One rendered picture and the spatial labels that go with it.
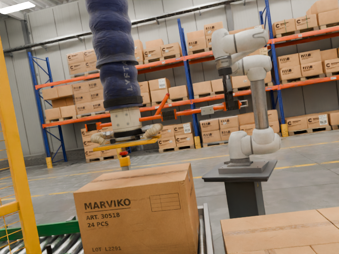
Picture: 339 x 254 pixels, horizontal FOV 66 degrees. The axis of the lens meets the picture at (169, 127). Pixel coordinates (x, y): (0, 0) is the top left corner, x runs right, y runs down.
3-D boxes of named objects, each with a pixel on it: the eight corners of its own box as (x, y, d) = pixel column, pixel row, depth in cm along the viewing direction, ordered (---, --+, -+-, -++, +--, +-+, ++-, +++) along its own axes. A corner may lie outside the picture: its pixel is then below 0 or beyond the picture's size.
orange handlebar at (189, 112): (80, 132, 151) (79, 126, 150) (99, 128, 181) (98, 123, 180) (243, 107, 142) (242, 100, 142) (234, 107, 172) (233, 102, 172)
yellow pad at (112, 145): (93, 151, 139) (91, 142, 139) (99, 149, 149) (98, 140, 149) (155, 142, 136) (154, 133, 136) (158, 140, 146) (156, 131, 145)
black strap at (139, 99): (98, 108, 140) (97, 101, 140) (111, 108, 164) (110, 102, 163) (138, 102, 138) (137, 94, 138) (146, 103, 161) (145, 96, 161)
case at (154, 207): (86, 265, 140) (72, 192, 138) (113, 230, 179) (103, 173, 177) (196, 257, 130) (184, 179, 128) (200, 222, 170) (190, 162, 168)
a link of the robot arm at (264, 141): (252, 150, 218) (281, 148, 211) (252, 158, 203) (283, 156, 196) (241, 57, 201) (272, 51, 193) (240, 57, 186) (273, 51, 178)
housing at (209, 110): (201, 115, 144) (200, 107, 144) (201, 115, 151) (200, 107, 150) (214, 113, 143) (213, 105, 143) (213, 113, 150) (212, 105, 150)
